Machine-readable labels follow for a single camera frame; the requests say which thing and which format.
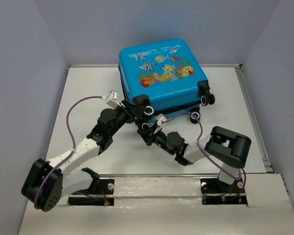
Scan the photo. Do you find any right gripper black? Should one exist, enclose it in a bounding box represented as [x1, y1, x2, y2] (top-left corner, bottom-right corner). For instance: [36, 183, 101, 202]
[138, 123, 175, 155]

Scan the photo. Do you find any blue hard-shell suitcase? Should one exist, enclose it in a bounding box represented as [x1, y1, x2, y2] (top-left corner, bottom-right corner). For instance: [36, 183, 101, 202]
[118, 39, 215, 129]

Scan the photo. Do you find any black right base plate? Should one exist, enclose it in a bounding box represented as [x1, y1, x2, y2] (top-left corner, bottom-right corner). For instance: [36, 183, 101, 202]
[200, 178, 248, 206]

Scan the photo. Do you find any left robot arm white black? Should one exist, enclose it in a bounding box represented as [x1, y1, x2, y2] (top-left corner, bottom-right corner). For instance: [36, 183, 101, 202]
[21, 100, 148, 212]

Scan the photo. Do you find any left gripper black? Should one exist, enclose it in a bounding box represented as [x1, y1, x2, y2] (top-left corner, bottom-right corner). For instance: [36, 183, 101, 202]
[109, 100, 146, 137]

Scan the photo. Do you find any purple cable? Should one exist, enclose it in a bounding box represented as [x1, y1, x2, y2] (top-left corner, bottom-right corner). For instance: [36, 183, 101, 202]
[34, 95, 106, 210]
[155, 111, 246, 196]

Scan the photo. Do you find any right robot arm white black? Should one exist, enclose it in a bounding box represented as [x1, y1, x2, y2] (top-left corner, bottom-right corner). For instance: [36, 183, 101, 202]
[137, 125, 252, 192]

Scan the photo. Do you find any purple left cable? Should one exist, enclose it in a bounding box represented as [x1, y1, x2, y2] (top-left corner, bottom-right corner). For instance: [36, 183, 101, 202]
[34, 95, 106, 210]

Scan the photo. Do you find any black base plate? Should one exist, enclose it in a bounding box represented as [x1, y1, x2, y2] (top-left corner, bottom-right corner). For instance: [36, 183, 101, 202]
[200, 178, 248, 206]
[68, 179, 115, 206]

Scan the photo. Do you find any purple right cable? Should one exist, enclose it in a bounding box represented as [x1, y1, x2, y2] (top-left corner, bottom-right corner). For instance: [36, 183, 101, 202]
[155, 111, 246, 196]

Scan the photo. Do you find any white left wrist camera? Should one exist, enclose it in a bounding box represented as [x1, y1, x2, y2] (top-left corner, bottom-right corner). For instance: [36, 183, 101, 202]
[101, 90, 121, 109]

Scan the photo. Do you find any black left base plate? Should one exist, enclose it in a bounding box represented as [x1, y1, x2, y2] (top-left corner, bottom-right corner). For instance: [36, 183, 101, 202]
[68, 179, 115, 206]

